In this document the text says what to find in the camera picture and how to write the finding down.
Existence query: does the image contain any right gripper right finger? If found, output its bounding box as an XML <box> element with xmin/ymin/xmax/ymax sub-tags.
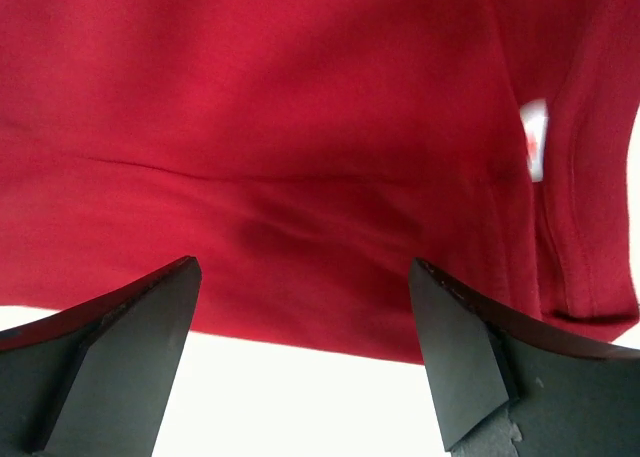
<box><xmin>409</xmin><ymin>259</ymin><xmax>639</xmax><ymax>456</ymax></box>

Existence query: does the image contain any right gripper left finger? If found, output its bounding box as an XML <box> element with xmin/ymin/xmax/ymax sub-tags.
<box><xmin>1</xmin><ymin>257</ymin><xmax>202</xmax><ymax>456</ymax></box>

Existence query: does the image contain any dark red t-shirt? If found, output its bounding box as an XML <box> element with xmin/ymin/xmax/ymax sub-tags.
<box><xmin>1</xmin><ymin>0</ymin><xmax>639</xmax><ymax>363</ymax></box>

